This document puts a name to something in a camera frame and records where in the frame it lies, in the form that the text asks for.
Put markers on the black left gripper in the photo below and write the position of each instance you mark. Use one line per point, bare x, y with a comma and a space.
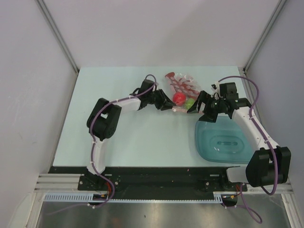
163, 97

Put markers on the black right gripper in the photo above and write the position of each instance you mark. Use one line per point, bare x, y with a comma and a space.
204, 97

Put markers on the red fake food ball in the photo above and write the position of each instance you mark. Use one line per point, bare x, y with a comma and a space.
179, 98

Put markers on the green fake food ball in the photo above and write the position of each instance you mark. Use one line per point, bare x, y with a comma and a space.
189, 103

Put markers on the clear zip top bag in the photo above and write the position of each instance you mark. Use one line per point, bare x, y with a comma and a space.
185, 84

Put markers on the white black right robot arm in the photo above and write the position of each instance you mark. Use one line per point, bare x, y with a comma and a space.
265, 150

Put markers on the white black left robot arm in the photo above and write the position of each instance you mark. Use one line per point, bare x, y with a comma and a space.
104, 117

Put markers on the teal translucent plastic container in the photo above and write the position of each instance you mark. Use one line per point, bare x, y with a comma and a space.
222, 141

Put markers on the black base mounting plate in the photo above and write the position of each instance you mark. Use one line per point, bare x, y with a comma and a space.
196, 176

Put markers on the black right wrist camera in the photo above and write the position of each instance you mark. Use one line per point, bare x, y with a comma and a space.
228, 91

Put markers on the right aluminium corner post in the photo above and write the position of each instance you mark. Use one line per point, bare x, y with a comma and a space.
265, 33

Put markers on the aluminium corner post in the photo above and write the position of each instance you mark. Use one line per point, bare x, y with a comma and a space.
46, 13
265, 33

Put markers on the white slotted cable duct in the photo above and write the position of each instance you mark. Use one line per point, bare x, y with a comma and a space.
75, 197

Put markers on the aluminium front frame rail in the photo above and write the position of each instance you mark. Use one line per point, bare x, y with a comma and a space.
73, 183

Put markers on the left aluminium corner post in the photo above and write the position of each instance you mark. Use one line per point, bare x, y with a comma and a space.
46, 13

